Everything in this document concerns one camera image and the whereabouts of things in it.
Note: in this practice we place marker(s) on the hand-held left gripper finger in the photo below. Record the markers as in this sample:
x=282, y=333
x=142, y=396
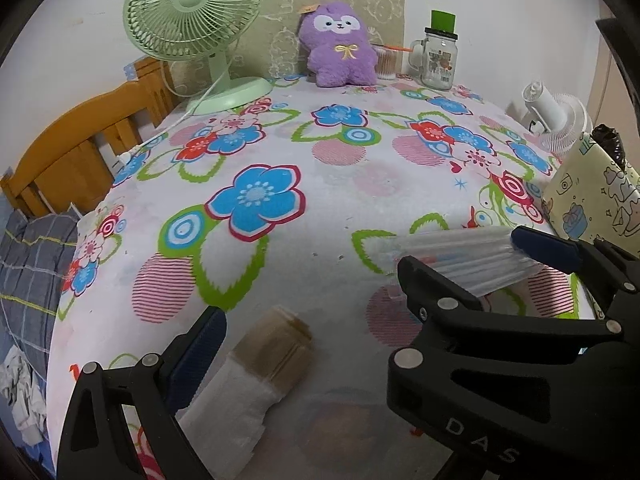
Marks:
x=200, y=350

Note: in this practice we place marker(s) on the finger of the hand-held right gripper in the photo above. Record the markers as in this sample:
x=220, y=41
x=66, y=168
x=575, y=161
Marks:
x=545, y=250
x=450, y=325

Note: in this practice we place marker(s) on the pale green cartoon print bag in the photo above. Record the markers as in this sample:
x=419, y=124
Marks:
x=585, y=195

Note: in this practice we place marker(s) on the clear plastic bag pack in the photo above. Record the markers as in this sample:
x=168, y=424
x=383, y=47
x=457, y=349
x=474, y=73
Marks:
x=475, y=260

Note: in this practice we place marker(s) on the black plastic bag roll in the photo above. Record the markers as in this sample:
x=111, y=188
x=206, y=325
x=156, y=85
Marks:
x=607, y=142

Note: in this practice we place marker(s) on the small white fan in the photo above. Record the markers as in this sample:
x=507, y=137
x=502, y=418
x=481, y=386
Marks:
x=565, y=120

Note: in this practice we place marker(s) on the floral tablecloth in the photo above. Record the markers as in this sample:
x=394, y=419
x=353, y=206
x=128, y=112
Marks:
x=310, y=270

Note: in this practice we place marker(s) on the white crumpled cloth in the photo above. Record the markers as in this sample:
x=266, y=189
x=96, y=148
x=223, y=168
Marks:
x=22, y=400

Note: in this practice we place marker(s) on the grey plaid blanket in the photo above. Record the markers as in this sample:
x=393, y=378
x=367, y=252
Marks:
x=30, y=270

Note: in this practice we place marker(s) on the glass jar mug green lid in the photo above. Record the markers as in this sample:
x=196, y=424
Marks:
x=437, y=67

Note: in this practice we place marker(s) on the cotton swab jar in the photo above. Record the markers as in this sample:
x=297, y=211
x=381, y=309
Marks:
x=386, y=65

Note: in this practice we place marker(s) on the purple plush toy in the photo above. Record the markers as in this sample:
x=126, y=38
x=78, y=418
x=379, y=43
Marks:
x=340, y=65

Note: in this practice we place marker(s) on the green desk fan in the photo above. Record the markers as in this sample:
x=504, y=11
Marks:
x=190, y=5

